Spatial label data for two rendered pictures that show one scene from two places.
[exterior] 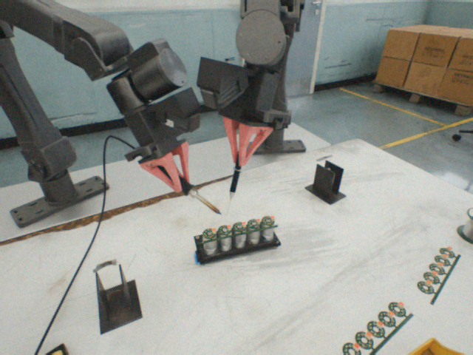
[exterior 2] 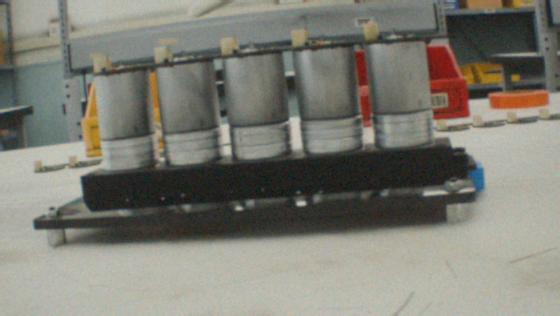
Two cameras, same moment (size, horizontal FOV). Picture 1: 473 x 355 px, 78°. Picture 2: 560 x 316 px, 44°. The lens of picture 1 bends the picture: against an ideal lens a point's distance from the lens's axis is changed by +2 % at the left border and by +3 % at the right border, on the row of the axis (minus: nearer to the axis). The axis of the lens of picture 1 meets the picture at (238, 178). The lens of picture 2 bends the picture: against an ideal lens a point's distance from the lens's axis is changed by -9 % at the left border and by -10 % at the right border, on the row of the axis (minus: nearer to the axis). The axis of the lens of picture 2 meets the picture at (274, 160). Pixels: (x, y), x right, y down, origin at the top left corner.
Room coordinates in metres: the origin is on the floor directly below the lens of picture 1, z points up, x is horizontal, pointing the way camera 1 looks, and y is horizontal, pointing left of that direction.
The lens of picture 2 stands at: (0.65, 0.15, 0.81)
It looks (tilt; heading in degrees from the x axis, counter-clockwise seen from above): 7 degrees down; 209
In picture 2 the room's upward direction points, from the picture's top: 6 degrees counter-clockwise
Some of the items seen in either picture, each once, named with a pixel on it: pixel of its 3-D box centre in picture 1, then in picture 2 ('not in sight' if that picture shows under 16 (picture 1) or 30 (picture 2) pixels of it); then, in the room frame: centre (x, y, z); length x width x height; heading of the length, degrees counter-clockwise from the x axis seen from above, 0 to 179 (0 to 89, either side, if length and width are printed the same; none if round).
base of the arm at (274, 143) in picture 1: (273, 137); not in sight; (0.81, -0.11, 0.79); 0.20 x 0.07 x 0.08; 95
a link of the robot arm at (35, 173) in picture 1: (52, 162); not in sight; (0.54, 0.41, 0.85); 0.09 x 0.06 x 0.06; 162
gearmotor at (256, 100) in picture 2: (239, 236); (258, 113); (0.39, 0.00, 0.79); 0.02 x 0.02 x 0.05
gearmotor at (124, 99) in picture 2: (267, 230); (127, 127); (0.40, -0.05, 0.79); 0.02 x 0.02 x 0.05
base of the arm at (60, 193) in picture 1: (58, 186); not in sight; (0.54, 0.42, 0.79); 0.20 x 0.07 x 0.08; 137
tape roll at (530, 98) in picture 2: not in sight; (519, 99); (-0.02, 0.04, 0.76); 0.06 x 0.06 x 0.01
